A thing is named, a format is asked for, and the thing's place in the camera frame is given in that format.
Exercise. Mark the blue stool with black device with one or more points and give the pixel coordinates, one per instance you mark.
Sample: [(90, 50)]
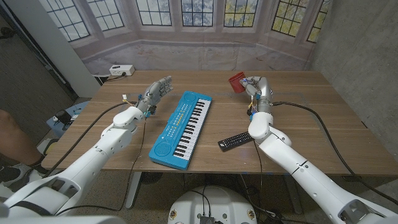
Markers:
[(66, 118)]

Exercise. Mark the white power strip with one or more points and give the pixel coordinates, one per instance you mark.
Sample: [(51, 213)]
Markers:
[(121, 70)]

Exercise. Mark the grey table leg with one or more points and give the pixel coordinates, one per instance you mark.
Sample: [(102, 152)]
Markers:
[(292, 186), (133, 189)]

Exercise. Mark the black TV remote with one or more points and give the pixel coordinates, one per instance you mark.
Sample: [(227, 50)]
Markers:
[(232, 141)]

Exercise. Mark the red speckled enamel cup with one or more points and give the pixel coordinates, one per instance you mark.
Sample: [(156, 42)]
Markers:
[(237, 83)]

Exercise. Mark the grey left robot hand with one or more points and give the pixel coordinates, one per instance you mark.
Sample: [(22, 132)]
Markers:
[(154, 93)]

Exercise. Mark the printed window backdrop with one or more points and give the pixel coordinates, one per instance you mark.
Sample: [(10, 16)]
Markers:
[(199, 53)]

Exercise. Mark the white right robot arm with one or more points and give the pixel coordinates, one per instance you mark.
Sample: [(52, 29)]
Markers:
[(304, 174)]

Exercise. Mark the person's bare leg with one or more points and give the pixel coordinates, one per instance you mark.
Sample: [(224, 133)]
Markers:
[(14, 140)]

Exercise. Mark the grey and black shoe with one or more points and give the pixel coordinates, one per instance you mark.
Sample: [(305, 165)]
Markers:
[(14, 179)]

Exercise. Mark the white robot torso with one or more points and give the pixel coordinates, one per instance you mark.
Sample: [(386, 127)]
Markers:
[(211, 203)]

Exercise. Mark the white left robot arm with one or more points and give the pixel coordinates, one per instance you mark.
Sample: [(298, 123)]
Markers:
[(87, 165)]

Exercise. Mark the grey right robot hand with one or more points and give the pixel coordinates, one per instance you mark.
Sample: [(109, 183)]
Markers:
[(264, 93)]

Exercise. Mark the blue toy piano keyboard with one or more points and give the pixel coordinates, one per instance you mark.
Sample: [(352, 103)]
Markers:
[(182, 132)]

